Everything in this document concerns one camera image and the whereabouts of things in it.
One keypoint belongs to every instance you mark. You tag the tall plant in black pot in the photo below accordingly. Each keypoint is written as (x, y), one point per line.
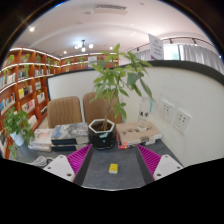
(101, 136)

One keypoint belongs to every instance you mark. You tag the ceiling air vent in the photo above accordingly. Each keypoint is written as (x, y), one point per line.
(110, 9)

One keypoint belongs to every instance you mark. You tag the white book with pink print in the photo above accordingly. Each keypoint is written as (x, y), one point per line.
(43, 136)

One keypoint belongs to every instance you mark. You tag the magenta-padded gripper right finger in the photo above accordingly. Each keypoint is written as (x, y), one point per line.
(165, 166)

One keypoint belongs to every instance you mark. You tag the white hanging sign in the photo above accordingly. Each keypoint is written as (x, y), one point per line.
(156, 46)

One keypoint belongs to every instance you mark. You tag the ceiling chandelier lamp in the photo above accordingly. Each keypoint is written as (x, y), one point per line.
(83, 46)

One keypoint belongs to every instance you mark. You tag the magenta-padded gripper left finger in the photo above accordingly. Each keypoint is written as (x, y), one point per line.
(63, 166)

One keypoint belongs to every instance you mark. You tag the thick dark grey-covered book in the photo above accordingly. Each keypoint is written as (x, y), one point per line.
(70, 130)

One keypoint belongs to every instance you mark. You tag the ivy plant in white pot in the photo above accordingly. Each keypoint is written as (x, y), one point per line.
(18, 138)

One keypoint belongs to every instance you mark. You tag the dark blue-spined book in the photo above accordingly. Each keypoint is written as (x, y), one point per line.
(68, 144)

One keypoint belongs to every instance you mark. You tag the white curtain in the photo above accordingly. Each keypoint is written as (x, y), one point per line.
(201, 56)

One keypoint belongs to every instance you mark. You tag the orange wooden bookshelf unit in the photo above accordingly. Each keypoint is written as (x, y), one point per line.
(16, 90)

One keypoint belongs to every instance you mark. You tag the tan upholstered chair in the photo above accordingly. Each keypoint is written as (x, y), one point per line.
(95, 111)
(65, 111)

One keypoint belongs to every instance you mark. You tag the white notice on shelf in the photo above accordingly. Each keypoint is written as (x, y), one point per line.
(92, 61)

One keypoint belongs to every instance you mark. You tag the red-spined book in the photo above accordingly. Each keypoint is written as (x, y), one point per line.
(125, 146)

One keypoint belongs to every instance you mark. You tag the thin white book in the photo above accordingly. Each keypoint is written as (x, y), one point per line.
(39, 147)

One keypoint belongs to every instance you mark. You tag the yellow and white charger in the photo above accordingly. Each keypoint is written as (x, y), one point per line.
(113, 168)

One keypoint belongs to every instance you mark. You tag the clear acrylic sign stand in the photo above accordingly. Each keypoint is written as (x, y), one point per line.
(145, 115)

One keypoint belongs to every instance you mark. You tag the white wall socket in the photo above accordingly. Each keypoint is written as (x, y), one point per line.
(182, 121)
(166, 111)

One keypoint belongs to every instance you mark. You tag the recessed ceiling lights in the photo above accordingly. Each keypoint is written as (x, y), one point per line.
(31, 29)

